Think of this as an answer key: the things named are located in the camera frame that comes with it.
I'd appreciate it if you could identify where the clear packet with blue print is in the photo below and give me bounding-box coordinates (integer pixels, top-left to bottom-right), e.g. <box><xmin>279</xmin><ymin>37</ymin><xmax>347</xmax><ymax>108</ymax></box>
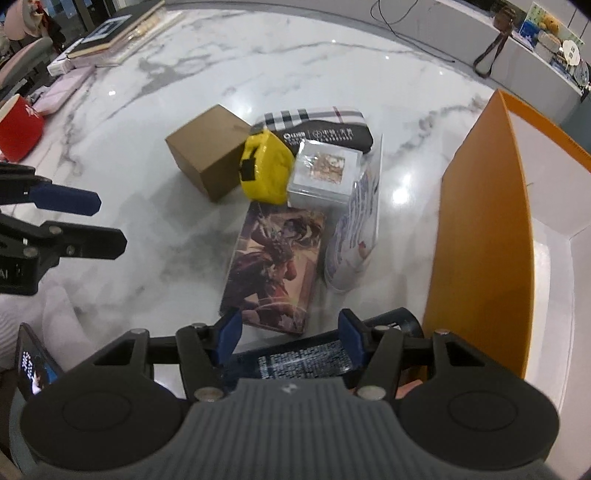
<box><xmin>323</xmin><ymin>134</ymin><xmax>385</xmax><ymax>292</ymax></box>

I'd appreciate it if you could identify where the black covered book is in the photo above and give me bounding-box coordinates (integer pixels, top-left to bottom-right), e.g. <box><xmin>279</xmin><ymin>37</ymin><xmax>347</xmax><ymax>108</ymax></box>
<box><xmin>67</xmin><ymin>14</ymin><xmax>137</xmax><ymax>60</ymax></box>

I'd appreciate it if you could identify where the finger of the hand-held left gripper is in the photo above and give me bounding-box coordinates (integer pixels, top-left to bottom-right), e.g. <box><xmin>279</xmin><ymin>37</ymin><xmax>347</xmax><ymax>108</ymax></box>
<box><xmin>0</xmin><ymin>213</ymin><xmax>127</xmax><ymax>278</ymax></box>
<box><xmin>0</xmin><ymin>162</ymin><xmax>102</xmax><ymax>217</ymax></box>

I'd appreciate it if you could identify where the pink pouch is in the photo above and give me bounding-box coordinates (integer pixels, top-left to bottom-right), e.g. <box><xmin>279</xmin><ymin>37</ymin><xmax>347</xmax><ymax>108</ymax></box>
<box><xmin>32</xmin><ymin>65</ymin><xmax>95</xmax><ymax>115</ymax></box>

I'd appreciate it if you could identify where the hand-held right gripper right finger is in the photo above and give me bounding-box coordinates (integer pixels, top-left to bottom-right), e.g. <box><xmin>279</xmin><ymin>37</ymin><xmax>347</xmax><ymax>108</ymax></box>
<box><xmin>338</xmin><ymin>308</ymin><xmax>483</xmax><ymax>402</ymax></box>

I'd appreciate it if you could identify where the black cable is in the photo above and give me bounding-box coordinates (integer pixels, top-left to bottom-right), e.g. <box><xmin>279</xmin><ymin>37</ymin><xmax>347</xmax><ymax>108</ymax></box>
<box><xmin>372</xmin><ymin>0</ymin><xmax>476</xmax><ymax>65</ymax></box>

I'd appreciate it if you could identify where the plaid glasses case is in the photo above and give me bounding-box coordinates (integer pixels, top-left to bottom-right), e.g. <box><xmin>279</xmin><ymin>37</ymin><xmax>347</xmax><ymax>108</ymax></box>
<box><xmin>252</xmin><ymin>106</ymin><xmax>374</xmax><ymax>155</ymax></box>

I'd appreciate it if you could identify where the grey chair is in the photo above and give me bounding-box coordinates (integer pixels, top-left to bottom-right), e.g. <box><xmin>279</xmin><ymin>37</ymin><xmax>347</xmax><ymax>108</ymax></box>
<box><xmin>0</xmin><ymin>37</ymin><xmax>54</xmax><ymax>89</ymax></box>

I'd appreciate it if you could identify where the brown cardboard box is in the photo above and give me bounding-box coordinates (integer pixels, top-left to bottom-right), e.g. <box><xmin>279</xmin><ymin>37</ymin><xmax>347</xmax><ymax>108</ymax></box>
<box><xmin>165</xmin><ymin>104</ymin><xmax>252</xmax><ymax>202</ymax></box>

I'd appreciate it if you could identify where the small white box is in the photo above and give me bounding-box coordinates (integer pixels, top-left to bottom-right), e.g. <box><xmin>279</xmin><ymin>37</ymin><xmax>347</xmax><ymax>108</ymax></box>
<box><xmin>46</xmin><ymin>51</ymin><xmax>75</xmax><ymax>77</ymax></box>

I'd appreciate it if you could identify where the red cup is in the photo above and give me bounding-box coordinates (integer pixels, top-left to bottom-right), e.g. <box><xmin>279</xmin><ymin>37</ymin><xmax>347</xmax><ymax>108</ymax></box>
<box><xmin>0</xmin><ymin>93</ymin><xmax>46</xmax><ymax>162</ymax></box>

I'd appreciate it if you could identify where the smartphone with lit screen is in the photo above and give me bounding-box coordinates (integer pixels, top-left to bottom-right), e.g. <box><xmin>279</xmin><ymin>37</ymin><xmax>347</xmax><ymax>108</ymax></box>
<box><xmin>14</xmin><ymin>323</ymin><xmax>65</xmax><ymax>400</ymax></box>

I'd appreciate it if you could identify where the clear card box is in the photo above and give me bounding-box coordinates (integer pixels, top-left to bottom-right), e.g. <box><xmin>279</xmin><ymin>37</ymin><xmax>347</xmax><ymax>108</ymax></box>
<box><xmin>287</xmin><ymin>140</ymin><xmax>362</xmax><ymax>208</ymax></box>

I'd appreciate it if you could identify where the orange storage box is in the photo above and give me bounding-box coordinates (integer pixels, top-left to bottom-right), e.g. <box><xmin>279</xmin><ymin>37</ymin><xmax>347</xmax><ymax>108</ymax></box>
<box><xmin>422</xmin><ymin>89</ymin><xmax>591</xmax><ymax>416</ymax></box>

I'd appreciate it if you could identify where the brown bag with strap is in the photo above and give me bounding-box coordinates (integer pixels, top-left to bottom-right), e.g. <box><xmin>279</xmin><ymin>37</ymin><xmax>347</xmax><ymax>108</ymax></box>
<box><xmin>473</xmin><ymin>7</ymin><xmax>518</xmax><ymax>78</ymax></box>

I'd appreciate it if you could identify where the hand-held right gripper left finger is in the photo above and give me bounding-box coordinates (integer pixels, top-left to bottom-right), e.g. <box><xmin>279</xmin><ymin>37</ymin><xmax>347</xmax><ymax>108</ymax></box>
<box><xmin>95</xmin><ymin>308</ymin><xmax>243</xmax><ymax>402</ymax></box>

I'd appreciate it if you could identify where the illustrated flat box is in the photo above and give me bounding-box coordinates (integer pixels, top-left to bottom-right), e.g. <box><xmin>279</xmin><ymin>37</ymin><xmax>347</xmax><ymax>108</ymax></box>
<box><xmin>221</xmin><ymin>202</ymin><xmax>328</xmax><ymax>335</ymax></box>

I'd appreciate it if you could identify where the dark printed packet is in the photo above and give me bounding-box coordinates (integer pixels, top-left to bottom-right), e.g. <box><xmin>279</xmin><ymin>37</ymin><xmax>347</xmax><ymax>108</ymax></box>
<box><xmin>222</xmin><ymin>339</ymin><xmax>368</xmax><ymax>384</ymax></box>

